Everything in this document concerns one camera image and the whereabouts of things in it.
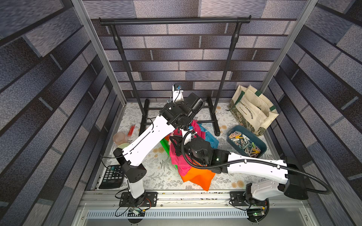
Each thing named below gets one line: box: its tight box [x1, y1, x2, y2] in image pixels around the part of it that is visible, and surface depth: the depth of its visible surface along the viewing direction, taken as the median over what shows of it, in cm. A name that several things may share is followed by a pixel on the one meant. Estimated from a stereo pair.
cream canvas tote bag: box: [227, 84, 280, 136], surface depth 98 cm
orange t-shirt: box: [180, 159, 216, 192], surface depth 75 cm
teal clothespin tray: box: [226, 124, 267, 158], surface depth 95 cm
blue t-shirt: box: [197, 123, 220, 149], surface depth 98 cm
